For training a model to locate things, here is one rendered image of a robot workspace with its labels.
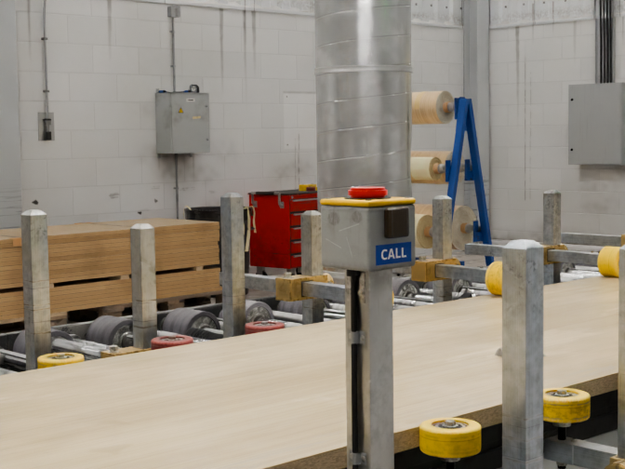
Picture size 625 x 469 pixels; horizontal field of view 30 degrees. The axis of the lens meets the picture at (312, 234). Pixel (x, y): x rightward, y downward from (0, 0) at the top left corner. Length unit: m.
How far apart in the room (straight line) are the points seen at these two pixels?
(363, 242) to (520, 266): 0.28
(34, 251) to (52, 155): 7.15
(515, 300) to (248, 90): 9.25
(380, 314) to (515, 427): 0.29
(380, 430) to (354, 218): 0.22
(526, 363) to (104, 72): 8.38
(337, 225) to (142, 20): 8.75
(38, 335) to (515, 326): 1.08
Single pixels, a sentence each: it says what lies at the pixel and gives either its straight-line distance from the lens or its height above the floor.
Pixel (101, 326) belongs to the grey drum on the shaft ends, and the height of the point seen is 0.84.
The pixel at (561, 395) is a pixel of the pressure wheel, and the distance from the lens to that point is 1.74.
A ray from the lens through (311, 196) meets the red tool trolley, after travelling 10.05.
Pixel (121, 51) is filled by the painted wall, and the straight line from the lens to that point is 9.73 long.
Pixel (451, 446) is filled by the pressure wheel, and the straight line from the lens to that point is 1.52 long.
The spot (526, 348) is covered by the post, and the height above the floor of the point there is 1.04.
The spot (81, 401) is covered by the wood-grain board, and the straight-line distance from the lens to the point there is 1.76.
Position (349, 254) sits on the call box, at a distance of 1.16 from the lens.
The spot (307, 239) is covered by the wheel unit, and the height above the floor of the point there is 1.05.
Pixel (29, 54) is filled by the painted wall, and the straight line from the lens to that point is 9.26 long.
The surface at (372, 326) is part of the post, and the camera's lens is 1.18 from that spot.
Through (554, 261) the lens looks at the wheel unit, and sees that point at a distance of 3.31.
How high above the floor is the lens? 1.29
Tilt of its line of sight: 5 degrees down
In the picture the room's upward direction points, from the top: 1 degrees counter-clockwise
